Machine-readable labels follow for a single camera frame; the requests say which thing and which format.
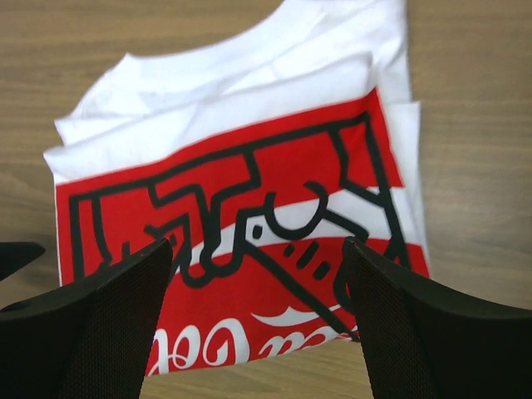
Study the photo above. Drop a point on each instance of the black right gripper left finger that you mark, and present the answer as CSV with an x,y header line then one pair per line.
x,y
88,339

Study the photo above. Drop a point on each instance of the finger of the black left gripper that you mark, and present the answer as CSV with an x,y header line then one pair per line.
x,y
17,255

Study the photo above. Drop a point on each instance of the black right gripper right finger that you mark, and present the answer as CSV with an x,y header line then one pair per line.
x,y
422,339

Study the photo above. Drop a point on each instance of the white t shirt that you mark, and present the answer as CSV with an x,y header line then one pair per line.
x,y
255,158

